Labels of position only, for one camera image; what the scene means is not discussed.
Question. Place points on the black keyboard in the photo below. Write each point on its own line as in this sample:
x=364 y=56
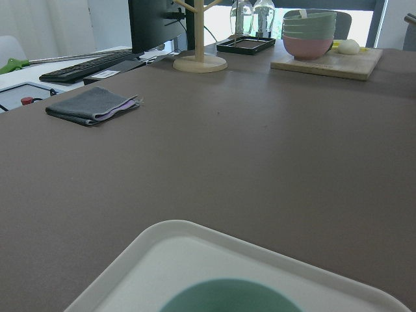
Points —
x=77 y=72

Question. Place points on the wooden mug tree stand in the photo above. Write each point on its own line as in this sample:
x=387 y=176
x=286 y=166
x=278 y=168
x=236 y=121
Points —
x=199 y=62

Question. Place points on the grey folded cloth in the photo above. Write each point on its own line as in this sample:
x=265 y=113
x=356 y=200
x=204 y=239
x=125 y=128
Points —
x=93 y=106

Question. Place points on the green cup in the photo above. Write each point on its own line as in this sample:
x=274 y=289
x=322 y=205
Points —
x=229 y=295

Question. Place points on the black wire glass rack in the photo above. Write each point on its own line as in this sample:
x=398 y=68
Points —
x=252 y=28

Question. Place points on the green bowl stack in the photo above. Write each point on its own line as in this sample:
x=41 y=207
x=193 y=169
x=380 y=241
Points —
x=308 y=36

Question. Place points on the white rabbit serving tray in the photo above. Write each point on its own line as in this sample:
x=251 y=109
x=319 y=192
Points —
x=174 y=255

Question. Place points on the bamboo cutting board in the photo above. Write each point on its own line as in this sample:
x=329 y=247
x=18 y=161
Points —
x=333 y=64

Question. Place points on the black monitor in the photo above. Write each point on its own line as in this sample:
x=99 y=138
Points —
x=153 y=23

